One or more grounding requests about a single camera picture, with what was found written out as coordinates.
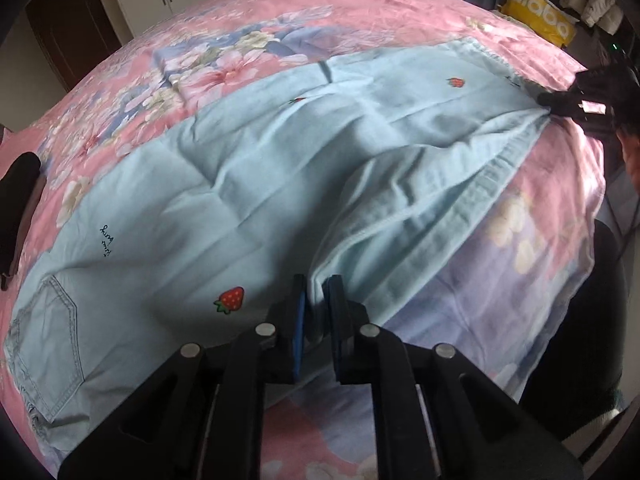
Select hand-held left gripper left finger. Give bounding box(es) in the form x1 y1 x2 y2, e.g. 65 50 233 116
57 274 307 480

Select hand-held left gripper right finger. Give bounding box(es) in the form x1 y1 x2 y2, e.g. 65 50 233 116
322 274 584 480

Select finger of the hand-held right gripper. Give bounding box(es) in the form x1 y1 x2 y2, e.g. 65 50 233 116
538 89 583 106
548 102 610 125

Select light blue denim pants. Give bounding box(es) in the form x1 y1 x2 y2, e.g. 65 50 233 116
4 37 551 428

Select person's right hand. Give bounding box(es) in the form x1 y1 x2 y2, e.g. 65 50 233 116
618 127 640 191

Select white clothes pile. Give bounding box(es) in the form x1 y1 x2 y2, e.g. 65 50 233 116
579 0 627 34

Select yellow plastic bag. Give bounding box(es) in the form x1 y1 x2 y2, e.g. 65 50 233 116
500 0 577 47

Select pink floral blanket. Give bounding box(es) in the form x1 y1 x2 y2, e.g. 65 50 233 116
0 0 608 480

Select black folded cloth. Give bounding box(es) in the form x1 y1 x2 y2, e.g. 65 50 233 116
0 152 46 292

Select dark brown door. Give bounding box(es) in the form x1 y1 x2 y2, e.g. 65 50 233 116
25 0 124 94

